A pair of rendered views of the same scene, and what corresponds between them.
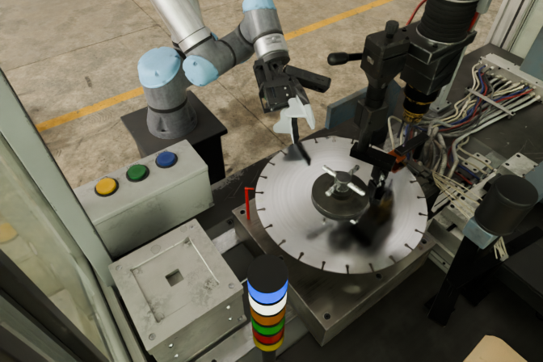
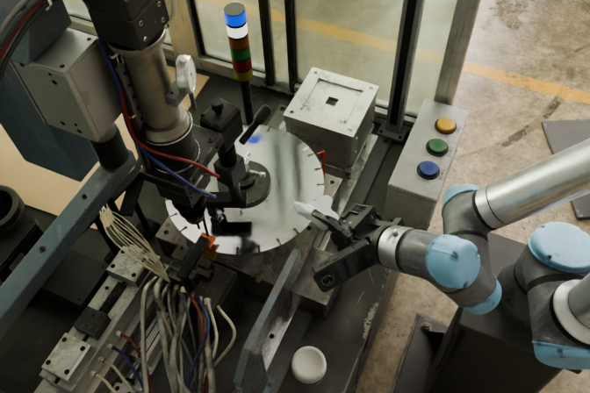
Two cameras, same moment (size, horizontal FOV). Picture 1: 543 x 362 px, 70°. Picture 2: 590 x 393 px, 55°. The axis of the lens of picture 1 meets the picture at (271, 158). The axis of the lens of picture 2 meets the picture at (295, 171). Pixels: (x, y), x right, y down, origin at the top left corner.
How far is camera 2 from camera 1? 1.25 m
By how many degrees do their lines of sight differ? 78
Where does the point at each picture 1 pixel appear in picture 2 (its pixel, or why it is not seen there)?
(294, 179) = (290, 179)
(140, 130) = not seen: hidden behind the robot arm
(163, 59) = (557, 245)
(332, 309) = not seen: hidden behind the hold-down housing
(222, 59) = (447, 217)
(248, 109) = not seen: outside the picture
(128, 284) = (355, 84)
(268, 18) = (419, 239)
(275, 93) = (355, 211)
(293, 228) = (266, 141)
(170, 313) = (316, 86)
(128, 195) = (421, 128)
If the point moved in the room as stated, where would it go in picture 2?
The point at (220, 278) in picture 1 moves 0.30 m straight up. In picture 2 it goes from (301, 112) to (298, 9)
